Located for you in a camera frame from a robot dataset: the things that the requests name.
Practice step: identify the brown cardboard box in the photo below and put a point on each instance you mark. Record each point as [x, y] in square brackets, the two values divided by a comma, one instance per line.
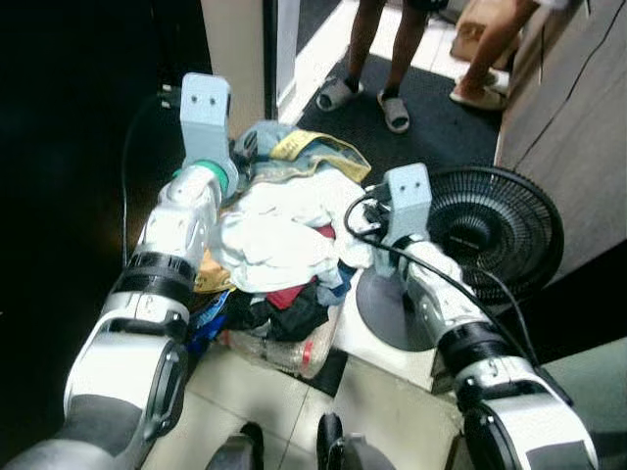
[468, 34]

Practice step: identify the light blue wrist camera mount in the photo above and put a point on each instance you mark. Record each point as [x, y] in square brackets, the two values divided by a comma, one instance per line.
[204, 113]
[409, 201]

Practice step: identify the grey slipper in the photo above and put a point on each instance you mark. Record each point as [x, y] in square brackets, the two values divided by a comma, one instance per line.
[338, 95]
[394, 113]

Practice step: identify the white door frame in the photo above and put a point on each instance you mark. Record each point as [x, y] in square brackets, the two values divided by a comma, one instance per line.
[235, 49]

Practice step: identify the grey green sofa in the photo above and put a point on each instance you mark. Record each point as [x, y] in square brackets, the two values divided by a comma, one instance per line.
[588, 411]

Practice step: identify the clear plastic laundry basket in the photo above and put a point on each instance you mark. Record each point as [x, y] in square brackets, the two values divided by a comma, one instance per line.
[294, 357]

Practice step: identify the black garment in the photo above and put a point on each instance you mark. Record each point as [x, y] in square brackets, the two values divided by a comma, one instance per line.
[284, 320]

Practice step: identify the person with beige sandals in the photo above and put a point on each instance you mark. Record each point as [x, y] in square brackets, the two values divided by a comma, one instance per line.
[495, 39]

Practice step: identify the light blue left wrist camera mount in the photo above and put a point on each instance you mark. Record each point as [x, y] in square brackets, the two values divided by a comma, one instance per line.
[204, 113]

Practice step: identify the person with grey slippers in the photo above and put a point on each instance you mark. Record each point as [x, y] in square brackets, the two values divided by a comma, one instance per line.
[367, 39]

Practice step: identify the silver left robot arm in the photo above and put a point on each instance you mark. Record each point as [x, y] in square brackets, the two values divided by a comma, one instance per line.
[127, 362]

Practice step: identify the light blue right wrist camera mount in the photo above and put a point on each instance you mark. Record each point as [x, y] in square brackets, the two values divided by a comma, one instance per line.
[409, 201]

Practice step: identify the red garment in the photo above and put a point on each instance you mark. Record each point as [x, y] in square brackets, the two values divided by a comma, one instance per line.
[289, 296]

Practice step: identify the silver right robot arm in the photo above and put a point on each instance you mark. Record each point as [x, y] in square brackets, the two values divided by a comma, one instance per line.
[509, 401]

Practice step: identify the beige sandal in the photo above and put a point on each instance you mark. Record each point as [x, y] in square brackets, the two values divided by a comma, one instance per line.
[477, 98]

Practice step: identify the white garment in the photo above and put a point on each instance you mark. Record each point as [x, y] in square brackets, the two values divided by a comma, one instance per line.
[284, 230]

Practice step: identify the black robot right leg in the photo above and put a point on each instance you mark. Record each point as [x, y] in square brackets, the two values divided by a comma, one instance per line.
[348, 447]

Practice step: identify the black floor fan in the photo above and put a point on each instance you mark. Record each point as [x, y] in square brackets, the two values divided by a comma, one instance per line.
[495, 230]

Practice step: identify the tan yellow garment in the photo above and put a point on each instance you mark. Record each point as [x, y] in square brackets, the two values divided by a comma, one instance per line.
[211, 276]

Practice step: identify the blue and yellow garment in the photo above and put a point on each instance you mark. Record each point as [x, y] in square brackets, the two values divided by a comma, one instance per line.
[313, 147]

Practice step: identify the bright blue garment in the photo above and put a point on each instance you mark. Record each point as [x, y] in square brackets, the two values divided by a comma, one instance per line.
[206, 323]

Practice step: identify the black floor mat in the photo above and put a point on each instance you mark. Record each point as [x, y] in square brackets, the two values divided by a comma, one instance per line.
[441, 127]

